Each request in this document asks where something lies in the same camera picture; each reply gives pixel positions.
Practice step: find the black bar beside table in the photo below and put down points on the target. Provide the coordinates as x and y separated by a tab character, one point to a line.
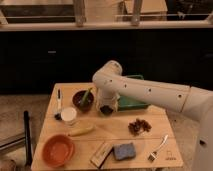
28	150

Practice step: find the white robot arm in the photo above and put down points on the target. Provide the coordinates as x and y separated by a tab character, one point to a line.
193	102

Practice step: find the orange bowl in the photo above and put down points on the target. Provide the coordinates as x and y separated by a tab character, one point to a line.
58	150

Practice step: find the brown dried fruit pile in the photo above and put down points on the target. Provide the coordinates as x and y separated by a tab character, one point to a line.
138	126

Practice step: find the dark maroon bowl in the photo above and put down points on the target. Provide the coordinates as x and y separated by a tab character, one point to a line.
77	101

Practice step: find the green plastic tray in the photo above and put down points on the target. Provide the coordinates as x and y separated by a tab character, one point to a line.
127	103

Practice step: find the wooden block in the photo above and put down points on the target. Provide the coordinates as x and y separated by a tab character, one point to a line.
101	154

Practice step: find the green utensil in bowl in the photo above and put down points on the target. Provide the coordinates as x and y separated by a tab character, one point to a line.
84	98

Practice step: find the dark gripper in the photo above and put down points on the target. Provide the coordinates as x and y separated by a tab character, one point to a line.
106	110

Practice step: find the white cup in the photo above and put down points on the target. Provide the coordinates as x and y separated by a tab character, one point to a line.
68	115

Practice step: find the black and white marker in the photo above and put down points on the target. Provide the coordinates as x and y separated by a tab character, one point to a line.
59	104

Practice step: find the blue sponge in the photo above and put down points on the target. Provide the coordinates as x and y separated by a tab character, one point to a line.
124	151

